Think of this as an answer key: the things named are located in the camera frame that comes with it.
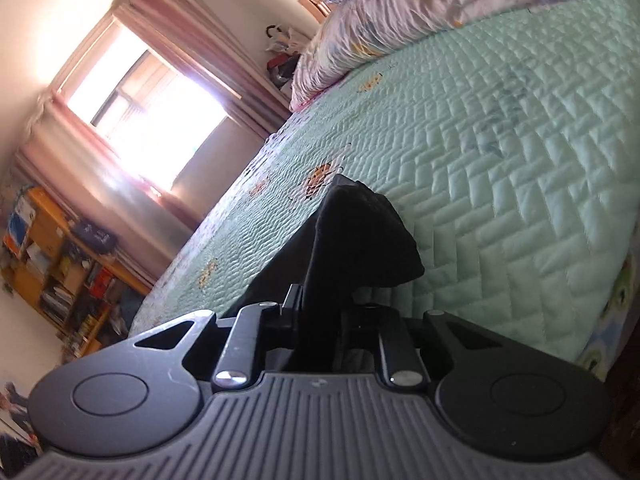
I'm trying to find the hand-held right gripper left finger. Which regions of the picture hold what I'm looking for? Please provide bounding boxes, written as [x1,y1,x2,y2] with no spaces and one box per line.
[134,284,305,391]

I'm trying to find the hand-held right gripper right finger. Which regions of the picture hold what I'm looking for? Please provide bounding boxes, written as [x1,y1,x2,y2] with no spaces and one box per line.
[340,302,503,388]

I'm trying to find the black pants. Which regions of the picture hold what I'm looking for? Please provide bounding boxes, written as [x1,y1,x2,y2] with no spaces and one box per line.
[220,174,426,373]

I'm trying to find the blue floor bag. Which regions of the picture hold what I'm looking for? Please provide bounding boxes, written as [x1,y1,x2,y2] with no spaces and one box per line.
[117,292,146,331]

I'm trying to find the green quilted bedspread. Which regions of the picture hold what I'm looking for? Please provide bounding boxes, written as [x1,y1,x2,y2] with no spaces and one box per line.
[130,0,640,366]

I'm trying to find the dark blue hanging bag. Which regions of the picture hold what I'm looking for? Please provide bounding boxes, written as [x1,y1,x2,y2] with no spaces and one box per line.
[70,220,118,253]

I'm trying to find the window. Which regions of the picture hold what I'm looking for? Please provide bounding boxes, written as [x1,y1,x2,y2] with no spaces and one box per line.
[67,22,228,191]

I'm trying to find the pile of bags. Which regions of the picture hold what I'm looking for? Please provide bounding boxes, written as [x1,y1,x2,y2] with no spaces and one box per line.
[265,25,306,96]

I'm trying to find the frog print bed sheet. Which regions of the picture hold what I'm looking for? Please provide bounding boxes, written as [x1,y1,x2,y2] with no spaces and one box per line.
[575,255,640,376]

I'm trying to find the wooden bookshelf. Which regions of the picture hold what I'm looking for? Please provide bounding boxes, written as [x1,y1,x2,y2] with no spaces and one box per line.
[0,187,153,361]

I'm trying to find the floral duvet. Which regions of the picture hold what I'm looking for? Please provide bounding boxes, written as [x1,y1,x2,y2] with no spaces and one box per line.
[290,0,616,111]

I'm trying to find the wall poster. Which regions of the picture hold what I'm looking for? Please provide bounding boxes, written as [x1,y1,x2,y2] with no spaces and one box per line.
[0,382,31,436]

